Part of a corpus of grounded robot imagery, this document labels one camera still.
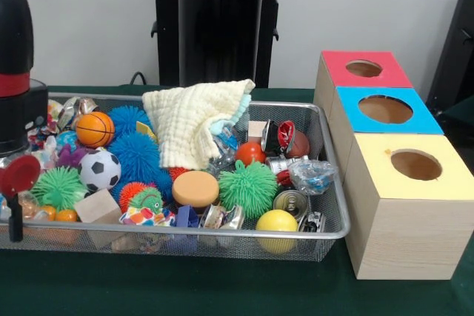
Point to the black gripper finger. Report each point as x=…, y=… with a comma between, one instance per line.
x=15, y=218

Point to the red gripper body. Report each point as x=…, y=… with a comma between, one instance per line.
x=20, y=175

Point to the multicoloured spiky caterpillar toy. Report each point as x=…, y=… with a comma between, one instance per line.
x=142, y=197

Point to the cream and mint cloth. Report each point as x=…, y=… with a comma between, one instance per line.
x=192, y=127

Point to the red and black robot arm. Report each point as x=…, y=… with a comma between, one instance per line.
x=15, y=53

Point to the wooden box with three holes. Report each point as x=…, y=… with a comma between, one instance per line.
x=407, y=234

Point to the green spiky rubber toy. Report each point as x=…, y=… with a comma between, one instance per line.
x=59, y=190

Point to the black and white soccer ball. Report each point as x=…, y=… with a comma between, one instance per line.
x=99, y=170

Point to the plain wooden cube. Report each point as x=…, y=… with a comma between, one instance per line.
x=97, y=206

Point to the orange toy basketball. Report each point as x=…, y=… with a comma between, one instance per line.
x=95, y=129

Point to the blue spiky toy with eyes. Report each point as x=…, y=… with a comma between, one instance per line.
x=139, y=157

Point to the blue spiky rubber ball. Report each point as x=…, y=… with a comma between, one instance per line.
x=127, y=118

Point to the round orange sponge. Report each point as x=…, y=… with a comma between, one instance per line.
x=195, y=189

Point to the dark green tablecloth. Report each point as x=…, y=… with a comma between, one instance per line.
x=185, y=290
x=463, y=116

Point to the large green spiky ball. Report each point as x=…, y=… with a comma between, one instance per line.
x=248, y=186

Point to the yellow ball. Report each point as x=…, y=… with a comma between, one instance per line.
x=277, y=228

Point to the black monitor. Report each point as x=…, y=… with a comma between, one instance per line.
x=459, y=53

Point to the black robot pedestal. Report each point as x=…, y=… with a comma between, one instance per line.
x=218, y=42

